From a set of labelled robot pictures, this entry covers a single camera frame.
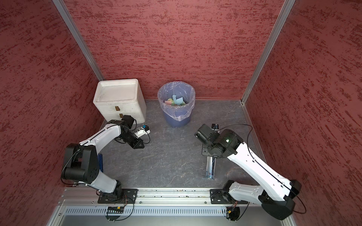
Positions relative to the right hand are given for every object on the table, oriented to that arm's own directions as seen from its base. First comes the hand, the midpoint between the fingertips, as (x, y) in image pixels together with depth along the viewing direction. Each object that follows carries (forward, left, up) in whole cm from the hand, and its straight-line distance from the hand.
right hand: (209, 153), depth 68 cm
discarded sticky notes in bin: (+43, +19, -7) cm, 47 cm away
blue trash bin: (+31, +22, -16) cm, 41 cm away
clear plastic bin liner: (+47, +14, +1) cm, 49 cm away
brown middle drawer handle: (+32, +56, -8) cm, 65 cm away
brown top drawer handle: (+32, +56, -1) cm, 64 cm away
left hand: (+10, +40, -14) cm, 43 cm away
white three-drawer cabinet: (+37, +56, +4) cm, 67 cm away
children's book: (-8, +1, +3) cm, 8 cm away
